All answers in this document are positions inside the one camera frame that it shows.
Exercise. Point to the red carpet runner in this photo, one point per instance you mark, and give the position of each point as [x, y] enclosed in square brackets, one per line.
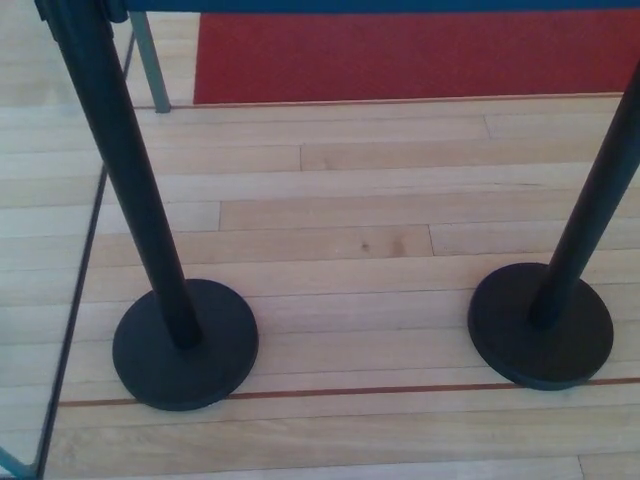
[400, 60]

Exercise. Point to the black stanchion post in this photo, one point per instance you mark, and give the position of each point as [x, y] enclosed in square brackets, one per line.
[125, 165]
[595, 200]

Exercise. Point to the clear glass panel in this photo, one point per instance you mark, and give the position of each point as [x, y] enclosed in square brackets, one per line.
[30, 200]

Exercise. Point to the grey metal post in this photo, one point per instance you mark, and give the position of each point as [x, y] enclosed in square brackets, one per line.
[150, 65]

